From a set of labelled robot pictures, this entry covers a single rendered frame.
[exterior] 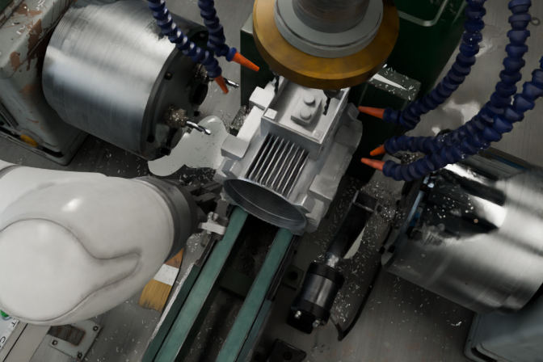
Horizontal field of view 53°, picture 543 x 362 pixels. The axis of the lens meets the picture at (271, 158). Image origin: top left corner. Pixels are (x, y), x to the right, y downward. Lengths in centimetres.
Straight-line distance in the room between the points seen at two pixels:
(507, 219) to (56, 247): 61
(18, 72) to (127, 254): 59
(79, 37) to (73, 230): 57
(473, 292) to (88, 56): 67
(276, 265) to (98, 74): 43
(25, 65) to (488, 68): 100
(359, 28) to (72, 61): 46
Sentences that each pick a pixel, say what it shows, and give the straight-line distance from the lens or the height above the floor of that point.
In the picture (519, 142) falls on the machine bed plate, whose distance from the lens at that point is 134.
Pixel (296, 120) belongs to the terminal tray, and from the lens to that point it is 86.
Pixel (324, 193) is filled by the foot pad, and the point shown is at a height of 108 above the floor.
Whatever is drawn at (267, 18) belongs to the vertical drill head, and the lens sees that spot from 68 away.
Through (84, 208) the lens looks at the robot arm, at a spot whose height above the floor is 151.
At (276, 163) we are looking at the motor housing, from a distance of 83.
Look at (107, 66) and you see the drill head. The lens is 89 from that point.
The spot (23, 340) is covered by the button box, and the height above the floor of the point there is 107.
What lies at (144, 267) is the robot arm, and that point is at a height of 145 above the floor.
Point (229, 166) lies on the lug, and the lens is 85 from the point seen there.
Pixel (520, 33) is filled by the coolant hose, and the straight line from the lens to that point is 63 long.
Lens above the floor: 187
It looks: 66 degrees down
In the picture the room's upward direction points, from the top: 7 degrees clockwise
